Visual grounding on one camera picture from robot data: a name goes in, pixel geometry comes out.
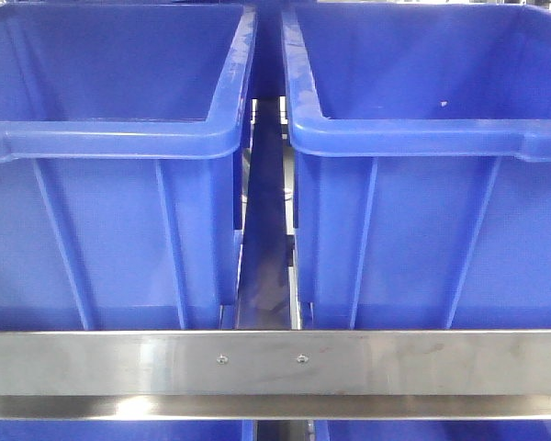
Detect blue bin lower shelf right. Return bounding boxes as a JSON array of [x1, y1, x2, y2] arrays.
[[314, 420, 551, 440]]

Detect blue bin shelf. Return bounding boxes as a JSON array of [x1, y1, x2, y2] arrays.
[[314, 420, 551, 440], [0, 420, 255, 440]]

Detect blue bin lower shelf left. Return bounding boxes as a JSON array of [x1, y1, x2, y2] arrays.
[[0, 420, 255, 440]]

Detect blue bin front right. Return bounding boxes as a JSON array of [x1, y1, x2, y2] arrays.
[[282, 3, 551, 330]]

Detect blue bin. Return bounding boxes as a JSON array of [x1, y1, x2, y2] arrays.
[[0, 1, 256, 331], [282, 3, 551, 330]]

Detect blue bin front left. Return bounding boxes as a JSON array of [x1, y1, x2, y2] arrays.
[[0, 1, 256, 331]]

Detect steel shelf front rail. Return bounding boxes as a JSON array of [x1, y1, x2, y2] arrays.
[[0, 330, 551, 421]]

